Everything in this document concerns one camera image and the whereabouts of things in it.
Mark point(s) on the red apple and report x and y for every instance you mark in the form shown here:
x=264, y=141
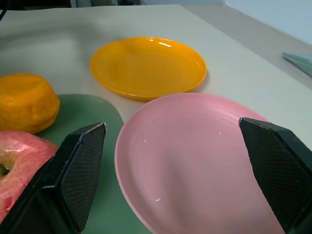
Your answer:
x=22, y=158

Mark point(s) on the green tray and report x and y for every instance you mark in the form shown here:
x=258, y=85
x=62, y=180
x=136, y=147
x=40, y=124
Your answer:
x=107, y=170

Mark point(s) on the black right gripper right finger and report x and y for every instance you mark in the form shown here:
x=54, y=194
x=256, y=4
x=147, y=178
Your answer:
x=280, y=170

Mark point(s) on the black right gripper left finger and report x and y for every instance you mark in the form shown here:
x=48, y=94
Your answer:
x=73, y=180

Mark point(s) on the pale green flat object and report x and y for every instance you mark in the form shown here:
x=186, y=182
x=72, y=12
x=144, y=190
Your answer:
x=298, y=61

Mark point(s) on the orange fruit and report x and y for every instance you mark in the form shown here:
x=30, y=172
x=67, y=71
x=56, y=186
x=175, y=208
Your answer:
x=24, y=102

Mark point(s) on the pink plastic plate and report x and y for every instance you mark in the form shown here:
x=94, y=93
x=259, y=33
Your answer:
x=195, y=156

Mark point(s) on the orange plastic plate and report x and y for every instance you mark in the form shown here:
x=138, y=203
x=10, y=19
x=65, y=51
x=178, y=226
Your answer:
x=148, y=65

